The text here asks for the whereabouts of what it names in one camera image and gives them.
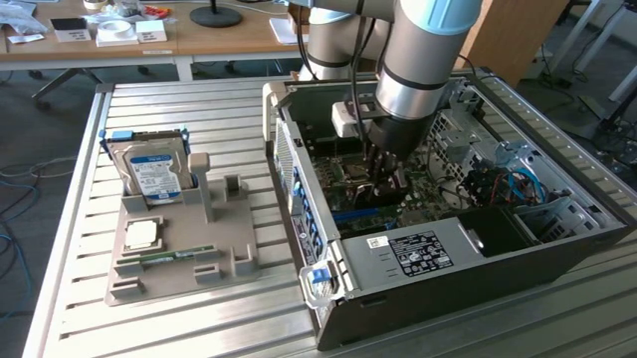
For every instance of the green motherboard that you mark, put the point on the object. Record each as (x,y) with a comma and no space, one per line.
(423,194)

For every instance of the flat white box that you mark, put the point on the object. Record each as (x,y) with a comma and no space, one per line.
(117,41)

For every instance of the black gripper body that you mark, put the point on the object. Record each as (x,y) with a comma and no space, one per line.
(399,134)

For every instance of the white card with red print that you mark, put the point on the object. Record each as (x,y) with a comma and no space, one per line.
(25,39)

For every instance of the hard disk with blue rails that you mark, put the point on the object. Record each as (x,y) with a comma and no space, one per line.
(150,175)

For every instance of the white paper stack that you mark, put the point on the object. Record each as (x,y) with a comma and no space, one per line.
(289,33)

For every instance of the grey parts rack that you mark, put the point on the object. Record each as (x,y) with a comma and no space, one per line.
(189,276)

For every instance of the metal disk bay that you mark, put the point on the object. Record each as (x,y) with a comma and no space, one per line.
(572,220)

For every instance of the open black PC case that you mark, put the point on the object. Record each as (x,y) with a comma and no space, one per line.
(448,298)

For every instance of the grey plastic bag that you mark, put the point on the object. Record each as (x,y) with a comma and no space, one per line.
(21,18)

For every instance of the small beige tape roll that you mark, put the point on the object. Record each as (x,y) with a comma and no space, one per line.
(94,4)

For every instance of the plain white box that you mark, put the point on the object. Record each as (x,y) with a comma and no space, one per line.
(150,31)

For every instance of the blue case latch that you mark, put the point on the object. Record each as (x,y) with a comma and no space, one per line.
(318,277)

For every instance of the grey power supply unit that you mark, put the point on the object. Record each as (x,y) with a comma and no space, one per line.
(368,268)

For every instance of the white box with black lid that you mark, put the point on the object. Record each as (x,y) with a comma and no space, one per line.
(70,30)

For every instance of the white table leg frame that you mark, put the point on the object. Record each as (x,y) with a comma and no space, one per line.
(627,82)

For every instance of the black round lamp base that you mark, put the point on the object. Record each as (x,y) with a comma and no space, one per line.
(217,16)

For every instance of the orange small parts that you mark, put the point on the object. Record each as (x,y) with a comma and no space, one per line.
(157,11)

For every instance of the CPU socket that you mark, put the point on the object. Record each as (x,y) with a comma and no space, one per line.
(351,171)

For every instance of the blue expansion slot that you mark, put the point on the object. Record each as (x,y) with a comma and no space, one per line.
(356,215)

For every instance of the green RAM stick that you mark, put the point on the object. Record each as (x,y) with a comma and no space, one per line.
(169,256)

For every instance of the brown cardboard box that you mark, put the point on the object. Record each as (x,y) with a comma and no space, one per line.
(298,13)

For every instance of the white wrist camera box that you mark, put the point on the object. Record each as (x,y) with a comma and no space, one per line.
(347,119)

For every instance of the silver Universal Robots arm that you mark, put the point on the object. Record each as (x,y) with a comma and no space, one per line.
(423,56)

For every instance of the perforated metal drive cage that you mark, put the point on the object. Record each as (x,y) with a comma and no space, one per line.
(459,138)

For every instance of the silver CPU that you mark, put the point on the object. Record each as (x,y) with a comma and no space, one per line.
(142,236)

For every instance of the white tape roll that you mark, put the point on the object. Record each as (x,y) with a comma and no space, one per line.
(116,28)

